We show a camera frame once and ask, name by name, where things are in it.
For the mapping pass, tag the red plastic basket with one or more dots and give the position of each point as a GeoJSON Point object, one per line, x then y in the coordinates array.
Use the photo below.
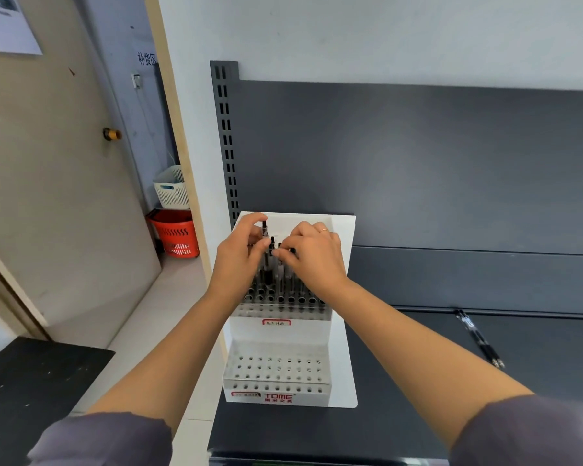
{"type": "Point", "coordinates": [175, 235]}

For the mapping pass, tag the white paper notice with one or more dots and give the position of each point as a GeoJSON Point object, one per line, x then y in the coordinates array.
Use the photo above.
{"type": "Point", "coordinates": [9, 26]}

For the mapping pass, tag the grey right sleeve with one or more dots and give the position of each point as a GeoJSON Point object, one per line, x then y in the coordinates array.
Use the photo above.
{"type": "Point", "coordinates": [529, 431]}

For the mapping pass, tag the white slotted shelf upright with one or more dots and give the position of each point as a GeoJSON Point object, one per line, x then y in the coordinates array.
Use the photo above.
{"type": "Point", "coordinates": [225, 140]}

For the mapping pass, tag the person's right hand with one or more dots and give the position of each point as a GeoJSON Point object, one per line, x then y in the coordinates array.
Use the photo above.
{"type": "Point", "coordinates": [316, 264]}

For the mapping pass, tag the beige door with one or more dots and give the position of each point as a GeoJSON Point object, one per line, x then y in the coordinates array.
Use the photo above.
{"type": "Point", "coordinates": [58, 189]}

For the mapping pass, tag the white wall switch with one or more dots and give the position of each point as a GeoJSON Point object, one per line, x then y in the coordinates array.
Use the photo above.
{"type": "Point", "coordinates": [136, 81]}

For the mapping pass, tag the brass door knob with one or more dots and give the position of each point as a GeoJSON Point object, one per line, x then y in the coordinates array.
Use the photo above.
{"type": "Point", "coordinates": [112, 134]}

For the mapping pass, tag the clear-barrel pen group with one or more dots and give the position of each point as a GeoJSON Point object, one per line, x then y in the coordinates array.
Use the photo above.
{"type": "Point", "coordinates": [272, 291]}

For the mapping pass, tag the grey sleeve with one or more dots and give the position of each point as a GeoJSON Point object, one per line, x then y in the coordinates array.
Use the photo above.
{"type": "Point", "coordinates": [529, 431]}
{"type": "Point", "coordinates": [102, 441]}

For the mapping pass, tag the dark grey shelf unit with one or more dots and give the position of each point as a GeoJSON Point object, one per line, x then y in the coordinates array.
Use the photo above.
{"type": "Point", "coordinates": [442, 179]}

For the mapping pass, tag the person's left forearm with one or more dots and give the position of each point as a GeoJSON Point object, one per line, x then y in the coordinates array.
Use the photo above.
{"type": "Point", "coordinates": [160, 363]}

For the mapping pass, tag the person's right forearm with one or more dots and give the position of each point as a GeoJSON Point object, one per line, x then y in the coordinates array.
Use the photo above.
{"type": "Point", "coordinates": [432, 359]}

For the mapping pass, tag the person's left hand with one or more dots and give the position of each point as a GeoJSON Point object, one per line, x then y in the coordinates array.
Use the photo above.
{"type": "Point", "coordinates": [235, 271]}

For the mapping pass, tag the grey left sleeve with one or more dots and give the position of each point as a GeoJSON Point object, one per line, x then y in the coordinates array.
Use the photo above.
{"type": "Point", "coordinates": [102, 441]}

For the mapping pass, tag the brown door frame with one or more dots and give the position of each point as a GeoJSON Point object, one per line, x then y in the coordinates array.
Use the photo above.
{"type": "Point", "coordinates": [12, 291]}

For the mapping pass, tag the white tiered pen holder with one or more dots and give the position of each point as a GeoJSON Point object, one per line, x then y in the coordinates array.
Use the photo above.
{"type": "Point", "coordinates": [342, 344]}

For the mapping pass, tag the white woven basket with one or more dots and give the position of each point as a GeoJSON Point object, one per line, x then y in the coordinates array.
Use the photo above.
{"type": "Point", "coordinates": [172, 189]}

